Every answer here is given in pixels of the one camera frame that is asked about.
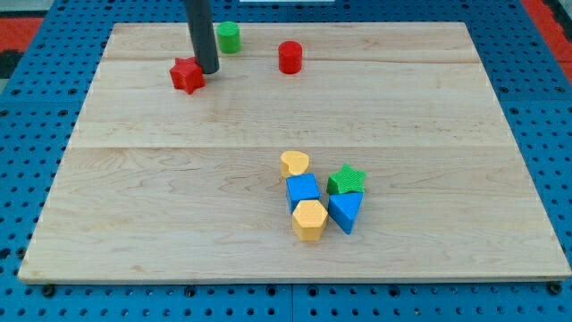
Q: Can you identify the red cylinder block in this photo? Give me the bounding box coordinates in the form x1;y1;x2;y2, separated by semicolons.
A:
278;40;303;74

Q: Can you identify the blue triangle block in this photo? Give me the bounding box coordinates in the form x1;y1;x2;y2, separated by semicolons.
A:
328;192;364;234

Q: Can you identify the blue cube block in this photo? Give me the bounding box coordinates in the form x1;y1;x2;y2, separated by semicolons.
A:
285;174;321;213

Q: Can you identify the green star block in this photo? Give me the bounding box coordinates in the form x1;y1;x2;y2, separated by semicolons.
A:
326;164;366;195

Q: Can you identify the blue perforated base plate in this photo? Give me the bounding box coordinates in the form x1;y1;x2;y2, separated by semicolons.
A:
1;1;571;321

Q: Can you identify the red star block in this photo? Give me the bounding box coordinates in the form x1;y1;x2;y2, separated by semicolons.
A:
169;57;206;95

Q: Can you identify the yellow hexagon block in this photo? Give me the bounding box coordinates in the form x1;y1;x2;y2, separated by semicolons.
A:
292;199;328;242

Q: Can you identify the green cylinder block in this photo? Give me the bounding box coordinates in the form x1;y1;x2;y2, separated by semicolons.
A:
216;21;242;54

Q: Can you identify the yellow heart block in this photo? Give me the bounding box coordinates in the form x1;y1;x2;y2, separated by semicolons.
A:
280;150;310;178

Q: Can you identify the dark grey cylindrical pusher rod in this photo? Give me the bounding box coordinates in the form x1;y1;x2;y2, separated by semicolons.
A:
183;0;220;74

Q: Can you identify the wooden board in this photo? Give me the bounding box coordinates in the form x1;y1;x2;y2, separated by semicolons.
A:
19;22;571;284

